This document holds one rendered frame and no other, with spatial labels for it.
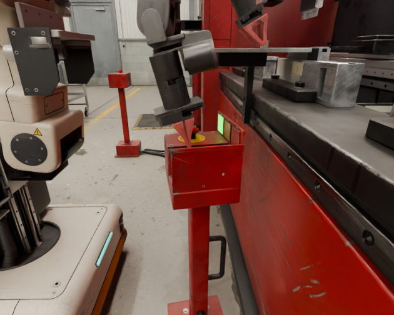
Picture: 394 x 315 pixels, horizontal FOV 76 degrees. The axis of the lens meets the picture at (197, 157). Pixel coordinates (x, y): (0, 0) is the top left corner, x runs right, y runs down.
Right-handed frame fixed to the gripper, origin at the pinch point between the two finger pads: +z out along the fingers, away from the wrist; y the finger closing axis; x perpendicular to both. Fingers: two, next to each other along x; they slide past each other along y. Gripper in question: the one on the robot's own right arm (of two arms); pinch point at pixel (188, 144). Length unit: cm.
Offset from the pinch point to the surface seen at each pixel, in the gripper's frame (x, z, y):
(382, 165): -31.3, -2.9, 18.4
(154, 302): 25, 75, -31
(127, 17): 756, -112, -12
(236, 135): -1.8, 0.8, 10.8
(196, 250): 2.7, 33.2, -5.7
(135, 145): 192, 60, -38
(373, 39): 16, -8, 61
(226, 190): -4.7, 11.7, 5.3
